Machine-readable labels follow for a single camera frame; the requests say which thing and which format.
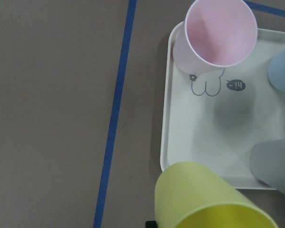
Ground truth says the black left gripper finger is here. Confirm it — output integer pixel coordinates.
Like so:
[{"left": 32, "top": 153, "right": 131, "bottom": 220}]
[{"left": 145, "top": 220, "right": 158, "bottom": 228}]

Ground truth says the yellow plastic cup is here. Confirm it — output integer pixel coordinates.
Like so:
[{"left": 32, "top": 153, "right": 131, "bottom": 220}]
[{"left": 154, "top": 161, "right": 277, "bottom": 228}]

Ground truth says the grey plastic cup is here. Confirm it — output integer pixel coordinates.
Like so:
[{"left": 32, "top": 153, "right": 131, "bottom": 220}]
[{"left": 250, "top": 139, "right": 285, "bottom": 194}]

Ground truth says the pink plastic cup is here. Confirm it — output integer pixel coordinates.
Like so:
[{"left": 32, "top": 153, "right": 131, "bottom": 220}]
[{"left": 172, "top": 0, "right": 258, "bottom": 75}]

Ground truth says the blue plastic cup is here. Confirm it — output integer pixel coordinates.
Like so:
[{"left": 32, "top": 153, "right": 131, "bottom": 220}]
[{"left": 267, "top": 50, "right": 285, "bottom": 92}]

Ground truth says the white plastic tray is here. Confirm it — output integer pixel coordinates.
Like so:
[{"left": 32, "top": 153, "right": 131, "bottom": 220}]
[{"left": 160, "top": 24, "right": 285, "bottom": 190}]

